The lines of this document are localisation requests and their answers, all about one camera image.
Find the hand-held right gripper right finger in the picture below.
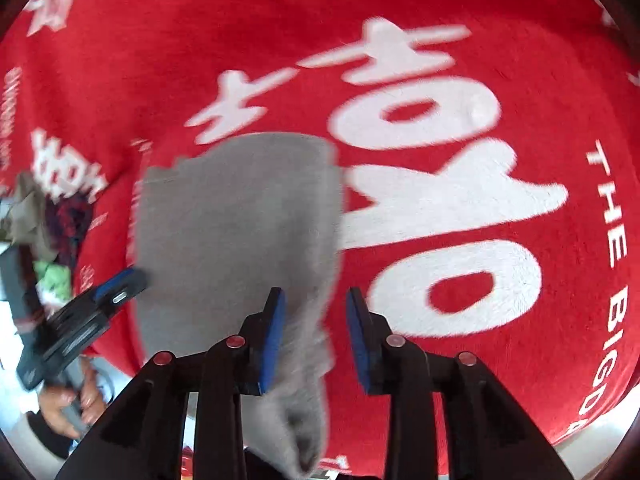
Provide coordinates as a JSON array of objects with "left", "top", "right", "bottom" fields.
[{"left": 346, "top": 287, "right": 576, "bottom": 480}]

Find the dark red plaid cloth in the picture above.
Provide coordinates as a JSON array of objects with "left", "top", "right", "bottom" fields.
[{"left": 44, "top": 194, "right": 95, "bottom": 283}]

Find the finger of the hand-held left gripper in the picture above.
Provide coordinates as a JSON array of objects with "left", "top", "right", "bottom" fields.
[
  {"left": 92, "top": 267, "right": 151, "bottom": 306},
  {"left": 97, "top": 282, "right": 148, "bottom": 322}
]

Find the grey small garment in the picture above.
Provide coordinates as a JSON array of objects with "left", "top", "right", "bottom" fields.
[{"left": 132, "top": 132, "right": 347, "bottom": 480}]

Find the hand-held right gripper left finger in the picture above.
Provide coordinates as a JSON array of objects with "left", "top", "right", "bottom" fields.
[{"left": 56, "top": 287, "right": 287, "bottom": 480}]

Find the person's left forearm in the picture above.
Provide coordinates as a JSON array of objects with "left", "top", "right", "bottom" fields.
[{"left": 27, "top": 410, "right": 76, "bottom": 461}]

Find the person's left hand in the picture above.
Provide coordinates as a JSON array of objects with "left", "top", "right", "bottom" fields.
[{"left": 39, "top": 357, "right": 107, "bottom": 437}]

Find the red printed blanket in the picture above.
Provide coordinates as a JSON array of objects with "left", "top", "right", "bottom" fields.
[{"left": 0, "top": 0, "right": 640, "bottom": 480}]

